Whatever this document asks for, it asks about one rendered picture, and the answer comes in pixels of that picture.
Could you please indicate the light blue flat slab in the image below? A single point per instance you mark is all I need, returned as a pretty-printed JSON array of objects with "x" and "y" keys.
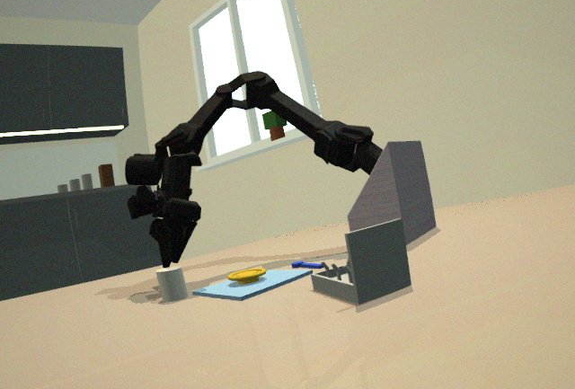
[{"x": 271, "y": 280}]

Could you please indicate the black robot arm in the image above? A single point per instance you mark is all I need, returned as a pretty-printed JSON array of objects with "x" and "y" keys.
[{"x": 334, "y": 141}]

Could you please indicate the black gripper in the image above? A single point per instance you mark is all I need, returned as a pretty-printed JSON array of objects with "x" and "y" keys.
[{"x": 173, "y": 231}]

